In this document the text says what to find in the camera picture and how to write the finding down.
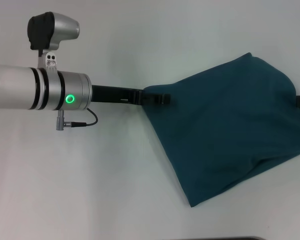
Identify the left gripper dark cable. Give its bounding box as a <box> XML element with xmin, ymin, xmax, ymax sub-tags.
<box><xmin>55</xmin><ymin>107</ymin><xmax>99</xmax><ymax>131</ymax></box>

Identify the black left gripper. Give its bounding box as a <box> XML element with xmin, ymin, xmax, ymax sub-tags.
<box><xmin>90</xmin><ymin>84</ymin><xmax>172</xmax><ymax>106</ymax></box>

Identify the teal blue t-shirt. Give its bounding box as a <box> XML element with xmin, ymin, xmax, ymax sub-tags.
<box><xmin>142</xmin><ymin>52</ymin><xmax>300</xmax><ymax>208</ymax></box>

